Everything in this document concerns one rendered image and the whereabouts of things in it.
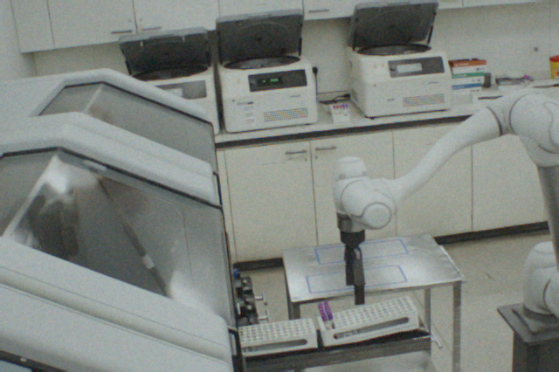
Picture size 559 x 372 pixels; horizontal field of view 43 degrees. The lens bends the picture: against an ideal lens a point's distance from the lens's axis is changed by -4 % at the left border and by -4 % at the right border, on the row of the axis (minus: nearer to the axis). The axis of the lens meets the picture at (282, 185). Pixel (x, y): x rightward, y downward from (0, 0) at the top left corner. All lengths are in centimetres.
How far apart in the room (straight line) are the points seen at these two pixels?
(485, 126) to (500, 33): 319
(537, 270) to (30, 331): 185
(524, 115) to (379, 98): 246
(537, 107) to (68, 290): 142
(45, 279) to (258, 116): 341
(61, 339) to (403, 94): 376
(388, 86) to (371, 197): 262
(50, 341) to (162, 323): 20
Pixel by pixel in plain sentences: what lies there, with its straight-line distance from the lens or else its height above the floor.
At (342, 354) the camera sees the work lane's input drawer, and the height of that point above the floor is 79.
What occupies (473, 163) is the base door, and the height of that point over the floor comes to 55.
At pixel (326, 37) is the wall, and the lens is 501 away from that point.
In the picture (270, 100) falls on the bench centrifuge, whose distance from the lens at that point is 439.
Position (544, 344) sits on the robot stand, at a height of 66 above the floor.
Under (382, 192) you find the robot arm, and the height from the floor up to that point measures 134.
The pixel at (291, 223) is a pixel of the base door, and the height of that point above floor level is 30.
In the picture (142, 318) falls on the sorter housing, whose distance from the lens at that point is 107.
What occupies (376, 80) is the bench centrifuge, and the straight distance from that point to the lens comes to 448.
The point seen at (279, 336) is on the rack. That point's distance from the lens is 226.
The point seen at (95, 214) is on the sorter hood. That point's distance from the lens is 143.
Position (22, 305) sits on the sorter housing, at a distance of 100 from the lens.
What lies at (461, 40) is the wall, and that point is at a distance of 526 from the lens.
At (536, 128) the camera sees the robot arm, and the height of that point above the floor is 146.
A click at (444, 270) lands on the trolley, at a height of 82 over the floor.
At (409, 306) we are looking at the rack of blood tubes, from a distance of 232.
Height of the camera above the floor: 199
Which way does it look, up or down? 19 degrees down
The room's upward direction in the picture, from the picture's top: 5 degrees counter-clockwise
